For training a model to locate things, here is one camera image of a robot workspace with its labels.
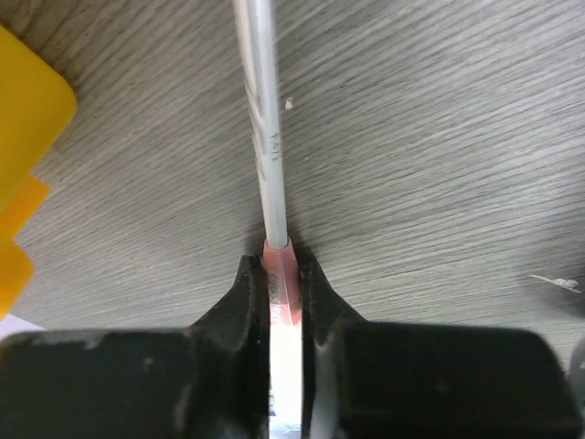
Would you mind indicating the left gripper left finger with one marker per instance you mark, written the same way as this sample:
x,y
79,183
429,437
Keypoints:
x,y
207,380

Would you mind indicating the pink badminton racket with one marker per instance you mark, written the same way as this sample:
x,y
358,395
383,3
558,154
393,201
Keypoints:
x,y
256,28

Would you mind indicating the yellow plastic bin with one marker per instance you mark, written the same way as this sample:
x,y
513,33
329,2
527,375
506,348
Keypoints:
x,y
37,105

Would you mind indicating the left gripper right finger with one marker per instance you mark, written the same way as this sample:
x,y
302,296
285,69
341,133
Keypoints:
x,y
367,379

